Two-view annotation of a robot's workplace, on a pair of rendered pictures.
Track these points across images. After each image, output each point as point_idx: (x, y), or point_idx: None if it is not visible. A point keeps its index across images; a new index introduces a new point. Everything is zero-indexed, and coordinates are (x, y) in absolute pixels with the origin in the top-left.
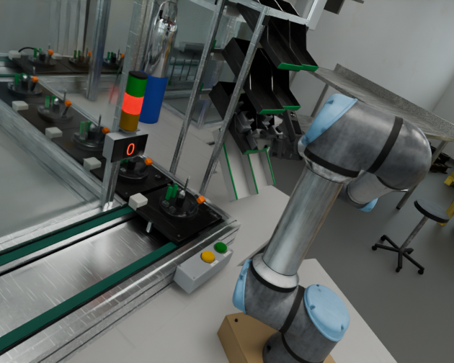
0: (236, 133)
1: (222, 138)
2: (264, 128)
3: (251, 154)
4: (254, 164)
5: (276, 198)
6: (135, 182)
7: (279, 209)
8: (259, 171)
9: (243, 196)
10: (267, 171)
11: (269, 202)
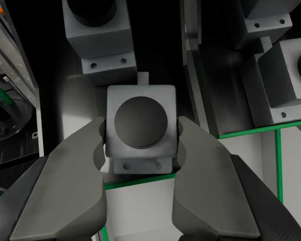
0: (36, 102)
1: (34, 105)
2: (258, 49)
3: None
4: (231, 140)
5: None
6: None
7: (299, 218)
8: (242, 156)
9: (159, 225)
10: (269, 164)
11: (283, 191)
